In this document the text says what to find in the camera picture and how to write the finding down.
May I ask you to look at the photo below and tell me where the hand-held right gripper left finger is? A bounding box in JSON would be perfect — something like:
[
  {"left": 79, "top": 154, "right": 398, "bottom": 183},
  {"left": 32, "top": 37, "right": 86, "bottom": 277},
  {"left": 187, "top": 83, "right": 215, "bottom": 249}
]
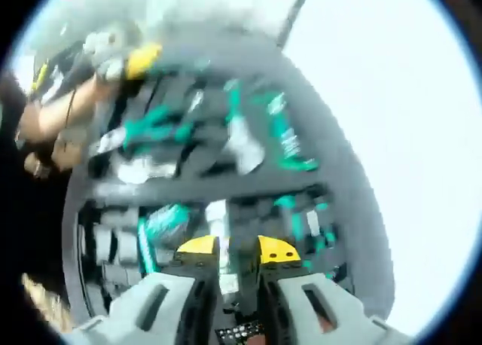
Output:
[{"left": 62, "top": 235, "right": 221, "bottom": 345}]

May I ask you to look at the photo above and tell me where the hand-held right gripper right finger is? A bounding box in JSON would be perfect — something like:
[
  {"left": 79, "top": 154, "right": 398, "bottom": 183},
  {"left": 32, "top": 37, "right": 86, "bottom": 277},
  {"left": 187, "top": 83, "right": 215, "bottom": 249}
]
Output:
[{"left": 257, "top": 235, "right": 414, "bottom": 345}]

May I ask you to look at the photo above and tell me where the green-handled pliers tool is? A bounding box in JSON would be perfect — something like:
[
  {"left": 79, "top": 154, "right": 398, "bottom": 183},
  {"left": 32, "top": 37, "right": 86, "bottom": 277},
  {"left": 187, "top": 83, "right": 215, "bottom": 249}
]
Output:
[{"left": 99, "top": 105, "right": 199, "bottom": 156}]

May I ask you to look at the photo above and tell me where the green striped tool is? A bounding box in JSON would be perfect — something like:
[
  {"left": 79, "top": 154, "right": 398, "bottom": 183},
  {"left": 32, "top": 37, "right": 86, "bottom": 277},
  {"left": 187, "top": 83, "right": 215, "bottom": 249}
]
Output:
[{"left": 144, "top": 204, "right": 190, "bottom": 249}]

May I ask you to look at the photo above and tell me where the white grey tool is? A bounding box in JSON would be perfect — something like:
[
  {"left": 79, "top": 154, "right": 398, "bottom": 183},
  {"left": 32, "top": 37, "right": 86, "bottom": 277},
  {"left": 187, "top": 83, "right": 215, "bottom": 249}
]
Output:
[{"left": 205, "top": 200, "right": 244, "bottom": 297}]

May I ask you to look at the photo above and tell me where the green white tool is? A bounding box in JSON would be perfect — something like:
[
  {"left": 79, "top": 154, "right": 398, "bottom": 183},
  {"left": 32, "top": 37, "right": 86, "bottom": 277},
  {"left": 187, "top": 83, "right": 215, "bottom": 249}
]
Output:
[{"left": 224, "top": 80, "right": 267, "bottom": 175}]

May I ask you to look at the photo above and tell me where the black toolbox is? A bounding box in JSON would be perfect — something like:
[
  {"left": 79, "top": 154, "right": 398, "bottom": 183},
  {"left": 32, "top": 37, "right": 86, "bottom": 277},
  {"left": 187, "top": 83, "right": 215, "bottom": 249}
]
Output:
[{"left": 75, "top": 72, "right": 349, "bottom": 345}]

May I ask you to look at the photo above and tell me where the green label tool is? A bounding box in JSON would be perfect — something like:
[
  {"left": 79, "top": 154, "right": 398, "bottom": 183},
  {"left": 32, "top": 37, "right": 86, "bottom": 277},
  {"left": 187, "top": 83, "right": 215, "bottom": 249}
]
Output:
[{"left": 265, "top": 91, "right": 320, "bottom": 172}]

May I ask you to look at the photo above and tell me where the brown cardboard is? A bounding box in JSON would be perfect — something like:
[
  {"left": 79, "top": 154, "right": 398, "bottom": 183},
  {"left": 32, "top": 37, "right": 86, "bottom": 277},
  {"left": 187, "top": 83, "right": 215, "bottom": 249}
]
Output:
[{"left": 20, "top": 273, "right": 75, "bottom": 333}]

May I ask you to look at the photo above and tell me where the black partition frame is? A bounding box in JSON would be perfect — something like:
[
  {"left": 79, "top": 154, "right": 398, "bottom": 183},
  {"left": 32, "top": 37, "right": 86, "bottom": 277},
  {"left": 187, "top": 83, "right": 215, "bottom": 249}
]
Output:
[{"left": 276, "top": 0, "right": 314, "bottom": 48}]

